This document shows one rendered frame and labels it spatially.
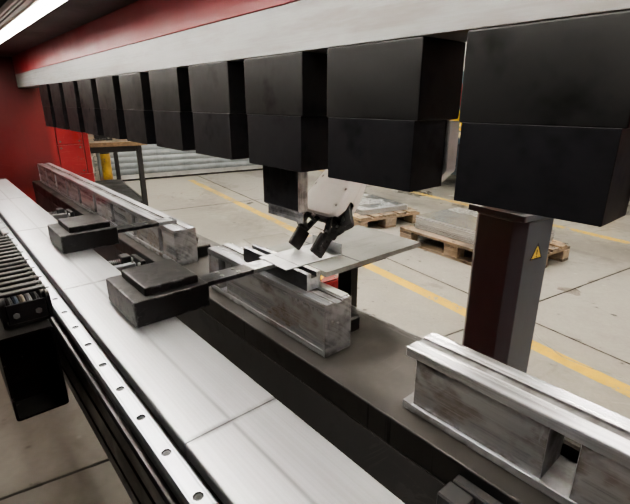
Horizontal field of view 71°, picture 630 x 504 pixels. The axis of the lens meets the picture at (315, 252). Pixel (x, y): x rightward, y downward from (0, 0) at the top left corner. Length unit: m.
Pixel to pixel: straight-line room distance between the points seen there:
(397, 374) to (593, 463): 0.29
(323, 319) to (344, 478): 0.36
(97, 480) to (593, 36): 1.86
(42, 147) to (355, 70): 2.37
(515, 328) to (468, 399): 0.82
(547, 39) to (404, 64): 0.15
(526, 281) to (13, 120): 2.45
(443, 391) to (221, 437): 0.29
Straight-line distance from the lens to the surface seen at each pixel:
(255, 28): 0.76
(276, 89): 0.71
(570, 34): 0.45
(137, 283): 0.67
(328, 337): 0.74
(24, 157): 2.80
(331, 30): 0.62
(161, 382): 0.53
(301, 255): 0.83
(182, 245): 1.18
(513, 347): 1.43
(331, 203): 0.81
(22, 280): 0.75
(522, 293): 1.36
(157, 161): 8.30
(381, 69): 0.56
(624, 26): 0.44
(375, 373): 0.72
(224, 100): 0.84
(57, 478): 2.01
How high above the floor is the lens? 1.28
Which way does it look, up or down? 19 degrees down
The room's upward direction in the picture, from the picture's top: straight up
